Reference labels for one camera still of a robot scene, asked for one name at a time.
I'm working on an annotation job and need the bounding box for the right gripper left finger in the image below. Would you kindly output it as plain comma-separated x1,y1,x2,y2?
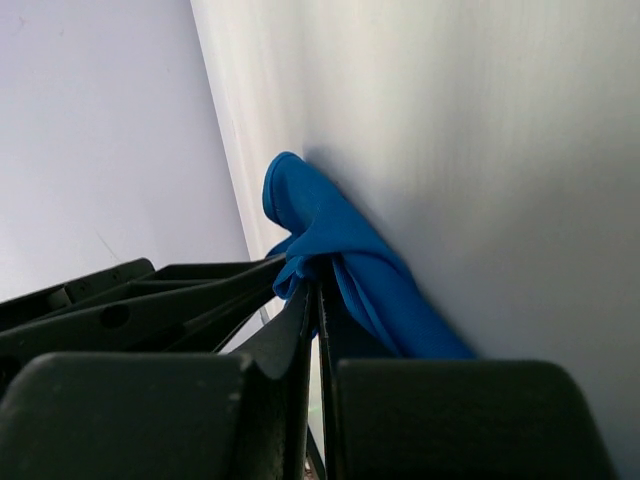
1,285,313,479

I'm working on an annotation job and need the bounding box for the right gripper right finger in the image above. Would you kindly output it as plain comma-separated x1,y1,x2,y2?
317,284,616,479

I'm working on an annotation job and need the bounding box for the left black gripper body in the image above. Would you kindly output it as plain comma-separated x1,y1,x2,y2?
1,255,285,380

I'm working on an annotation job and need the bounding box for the blue cloth napkin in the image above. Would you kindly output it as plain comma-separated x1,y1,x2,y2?
262,152,474,359

